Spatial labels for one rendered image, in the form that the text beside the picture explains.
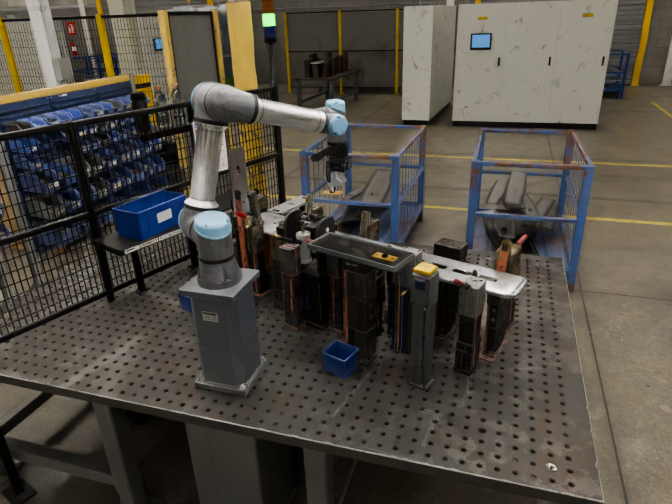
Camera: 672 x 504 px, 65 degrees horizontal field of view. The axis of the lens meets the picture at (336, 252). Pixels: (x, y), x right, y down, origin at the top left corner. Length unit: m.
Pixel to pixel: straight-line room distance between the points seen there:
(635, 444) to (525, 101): 7.62
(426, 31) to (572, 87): 2.60
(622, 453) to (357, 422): 1.53
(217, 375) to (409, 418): 0.69
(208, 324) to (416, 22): 8.55
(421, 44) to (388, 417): 8.58
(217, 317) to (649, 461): 2.09
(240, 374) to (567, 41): 8.68
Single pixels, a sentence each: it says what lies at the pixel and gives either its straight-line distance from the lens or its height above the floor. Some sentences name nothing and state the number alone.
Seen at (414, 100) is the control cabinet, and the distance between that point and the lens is 10.06.
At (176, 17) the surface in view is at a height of 1.94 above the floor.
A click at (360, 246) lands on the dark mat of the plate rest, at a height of 1.16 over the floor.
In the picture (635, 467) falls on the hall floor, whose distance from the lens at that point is 2.93.
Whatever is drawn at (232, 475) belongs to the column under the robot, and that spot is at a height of 0.35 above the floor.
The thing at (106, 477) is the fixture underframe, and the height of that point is 0.21.
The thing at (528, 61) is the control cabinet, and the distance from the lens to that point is 9.89.
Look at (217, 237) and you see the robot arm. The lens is 1.75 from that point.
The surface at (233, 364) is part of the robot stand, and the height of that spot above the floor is 0.82.
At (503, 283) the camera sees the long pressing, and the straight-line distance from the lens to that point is 2.04.
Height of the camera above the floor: 1.92
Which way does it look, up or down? 24 degrees down
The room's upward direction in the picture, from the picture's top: 2 degrees counter-clockwise
